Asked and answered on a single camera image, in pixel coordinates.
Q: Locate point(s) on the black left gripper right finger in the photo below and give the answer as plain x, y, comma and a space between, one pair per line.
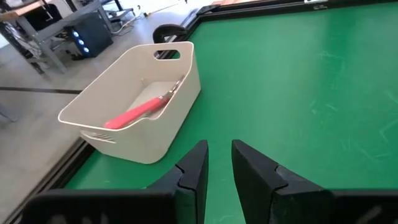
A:
258, 186

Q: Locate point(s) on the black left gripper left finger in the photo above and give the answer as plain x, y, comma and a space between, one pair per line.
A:
186, 180

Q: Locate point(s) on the white plastic bin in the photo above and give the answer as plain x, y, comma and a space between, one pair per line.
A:
140, 146

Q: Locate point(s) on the black computer tower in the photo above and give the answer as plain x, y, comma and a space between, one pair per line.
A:
93, 34

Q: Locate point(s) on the grey metal desk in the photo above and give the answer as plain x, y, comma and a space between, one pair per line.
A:
51, 56

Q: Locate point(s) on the wooden desk top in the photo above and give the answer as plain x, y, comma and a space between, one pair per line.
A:
18, 11

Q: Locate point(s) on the black curved bracket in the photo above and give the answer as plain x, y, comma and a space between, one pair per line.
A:
168, 29

